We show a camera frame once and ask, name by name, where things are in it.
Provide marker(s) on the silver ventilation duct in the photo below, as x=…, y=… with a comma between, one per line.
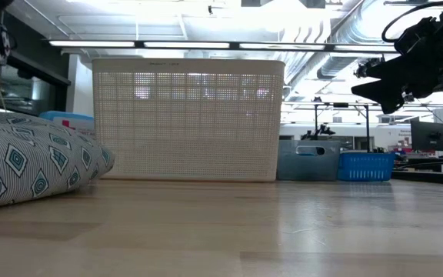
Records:
x=344, y=31

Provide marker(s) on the blue first aid kit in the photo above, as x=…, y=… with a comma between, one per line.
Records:
x=65, y=116

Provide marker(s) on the distant black robot arms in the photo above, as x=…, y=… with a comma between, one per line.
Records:
x=321, y=131

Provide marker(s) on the clear grey plastic bin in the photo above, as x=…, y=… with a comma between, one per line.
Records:
x=294, y=165

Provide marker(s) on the small blue plastic basket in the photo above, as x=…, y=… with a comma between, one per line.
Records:
x=365, y=167

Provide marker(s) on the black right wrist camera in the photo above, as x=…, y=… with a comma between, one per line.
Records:
x=414, y=36

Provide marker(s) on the grey diamond-patterned pillow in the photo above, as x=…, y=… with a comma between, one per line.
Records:
x=33, y=161

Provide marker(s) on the black computer monitor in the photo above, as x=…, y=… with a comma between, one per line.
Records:
x=429, y=134

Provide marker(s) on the long ceiling light strip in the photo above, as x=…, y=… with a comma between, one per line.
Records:
x=90, y=44

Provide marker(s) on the white perforated plastic basket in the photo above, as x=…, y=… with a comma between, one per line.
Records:
x=187, y=123

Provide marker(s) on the distant black frame stand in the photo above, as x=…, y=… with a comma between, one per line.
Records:
x=340, y=104

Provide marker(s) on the black ceiling camera cluster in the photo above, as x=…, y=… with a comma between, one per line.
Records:
x=371, y=61

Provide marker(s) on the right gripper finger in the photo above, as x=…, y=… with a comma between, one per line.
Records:
x=402, y=67
x=394, y=90

